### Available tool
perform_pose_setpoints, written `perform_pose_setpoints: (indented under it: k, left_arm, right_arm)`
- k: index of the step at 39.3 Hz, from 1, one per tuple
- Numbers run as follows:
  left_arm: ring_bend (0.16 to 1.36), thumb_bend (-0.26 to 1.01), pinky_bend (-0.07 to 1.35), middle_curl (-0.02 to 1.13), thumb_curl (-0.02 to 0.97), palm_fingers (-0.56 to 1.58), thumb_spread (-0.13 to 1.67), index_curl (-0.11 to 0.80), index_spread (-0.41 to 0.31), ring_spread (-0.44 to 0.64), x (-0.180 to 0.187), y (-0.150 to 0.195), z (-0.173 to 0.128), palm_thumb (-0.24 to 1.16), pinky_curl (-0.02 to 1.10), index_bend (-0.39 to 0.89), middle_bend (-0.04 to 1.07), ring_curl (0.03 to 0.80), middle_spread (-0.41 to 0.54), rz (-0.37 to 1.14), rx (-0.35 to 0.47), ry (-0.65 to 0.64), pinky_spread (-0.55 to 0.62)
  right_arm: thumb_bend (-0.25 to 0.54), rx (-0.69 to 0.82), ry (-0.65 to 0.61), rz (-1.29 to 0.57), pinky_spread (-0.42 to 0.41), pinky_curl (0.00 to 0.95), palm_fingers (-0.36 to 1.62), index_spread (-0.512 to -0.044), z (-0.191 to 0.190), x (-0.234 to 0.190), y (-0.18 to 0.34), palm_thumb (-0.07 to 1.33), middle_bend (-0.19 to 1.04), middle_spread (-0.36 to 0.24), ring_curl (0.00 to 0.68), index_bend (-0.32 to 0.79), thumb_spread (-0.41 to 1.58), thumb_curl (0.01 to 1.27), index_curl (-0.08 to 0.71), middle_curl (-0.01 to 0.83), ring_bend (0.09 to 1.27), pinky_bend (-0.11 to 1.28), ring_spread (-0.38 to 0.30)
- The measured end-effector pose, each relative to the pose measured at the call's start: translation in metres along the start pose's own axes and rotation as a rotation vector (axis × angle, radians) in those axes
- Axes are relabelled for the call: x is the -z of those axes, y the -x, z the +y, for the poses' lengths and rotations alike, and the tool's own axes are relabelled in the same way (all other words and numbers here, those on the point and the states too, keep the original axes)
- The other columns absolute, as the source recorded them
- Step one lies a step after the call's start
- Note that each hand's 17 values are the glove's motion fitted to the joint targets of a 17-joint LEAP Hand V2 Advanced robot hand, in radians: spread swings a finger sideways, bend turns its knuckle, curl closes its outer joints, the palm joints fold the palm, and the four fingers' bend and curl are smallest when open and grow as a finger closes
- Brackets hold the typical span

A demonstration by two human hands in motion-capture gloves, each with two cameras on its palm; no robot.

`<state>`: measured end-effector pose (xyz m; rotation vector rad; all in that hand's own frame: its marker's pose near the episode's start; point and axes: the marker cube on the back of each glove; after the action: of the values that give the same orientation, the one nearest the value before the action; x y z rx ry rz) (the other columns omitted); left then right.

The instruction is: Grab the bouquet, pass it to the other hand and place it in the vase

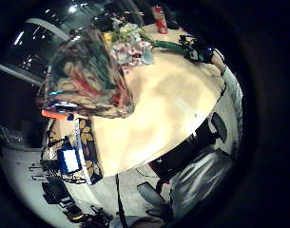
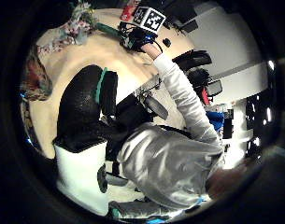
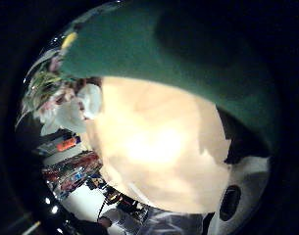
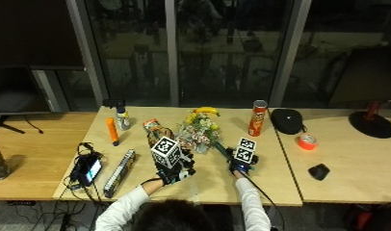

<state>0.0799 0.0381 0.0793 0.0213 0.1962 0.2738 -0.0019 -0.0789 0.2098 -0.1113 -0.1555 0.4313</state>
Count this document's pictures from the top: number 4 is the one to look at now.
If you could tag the long silver box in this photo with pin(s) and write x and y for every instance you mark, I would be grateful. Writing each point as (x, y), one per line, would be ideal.
(119, 173)

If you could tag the spray bottle, black trigger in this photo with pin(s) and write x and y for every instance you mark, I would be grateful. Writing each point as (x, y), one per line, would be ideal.
(122, 116)

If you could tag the black monitor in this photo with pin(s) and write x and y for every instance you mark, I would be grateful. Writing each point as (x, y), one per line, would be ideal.
(13, 91)

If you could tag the black phone with lit screen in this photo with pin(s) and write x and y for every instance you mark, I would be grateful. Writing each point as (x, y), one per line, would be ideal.
(87, 170)

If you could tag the black oval case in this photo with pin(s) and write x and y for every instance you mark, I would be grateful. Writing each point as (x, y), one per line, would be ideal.
(287, 121)

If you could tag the person's left hand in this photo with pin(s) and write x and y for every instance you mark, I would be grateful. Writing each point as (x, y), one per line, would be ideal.
(174, 174)

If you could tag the yellow banana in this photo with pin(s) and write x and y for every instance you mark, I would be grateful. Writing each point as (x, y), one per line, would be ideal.
(207, 110)

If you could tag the person's right hand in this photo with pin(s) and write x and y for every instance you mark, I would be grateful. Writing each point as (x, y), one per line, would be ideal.
(240, 166)

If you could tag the red chips can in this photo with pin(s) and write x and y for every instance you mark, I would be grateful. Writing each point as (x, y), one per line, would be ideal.
(258, 118)

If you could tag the black computer mouse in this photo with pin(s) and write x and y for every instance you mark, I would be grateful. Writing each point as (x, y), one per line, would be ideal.
(319, 171)

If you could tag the brown snack packet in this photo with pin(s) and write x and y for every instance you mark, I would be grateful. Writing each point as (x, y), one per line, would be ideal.
(157, 131)

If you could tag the white marker cube, glove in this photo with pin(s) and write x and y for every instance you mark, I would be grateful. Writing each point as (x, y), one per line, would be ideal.
(166, 150)
(246, 150)

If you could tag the white marker cube, right glove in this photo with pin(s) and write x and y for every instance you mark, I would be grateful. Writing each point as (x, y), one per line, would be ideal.
(246, 150)

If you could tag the red and black bag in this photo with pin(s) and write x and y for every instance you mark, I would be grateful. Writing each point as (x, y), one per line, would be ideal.
(373, 218)

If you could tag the flower bouquet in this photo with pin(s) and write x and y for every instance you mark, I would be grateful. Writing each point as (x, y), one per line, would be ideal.
(199, 131)

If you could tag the black round stand, red post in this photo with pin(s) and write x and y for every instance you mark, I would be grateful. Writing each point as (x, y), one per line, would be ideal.
(372, 124)

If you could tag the orange tape roll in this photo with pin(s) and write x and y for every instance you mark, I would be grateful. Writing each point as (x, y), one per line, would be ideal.
(307, 141)

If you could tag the orange marker pen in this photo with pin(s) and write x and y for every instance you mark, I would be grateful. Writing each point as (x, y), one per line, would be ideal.
(113, 131)

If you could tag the black power strip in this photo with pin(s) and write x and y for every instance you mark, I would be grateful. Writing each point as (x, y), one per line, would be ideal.
(21, 202)

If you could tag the white marker cube, left glove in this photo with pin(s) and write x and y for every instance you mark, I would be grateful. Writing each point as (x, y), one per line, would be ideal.
(166, 150)

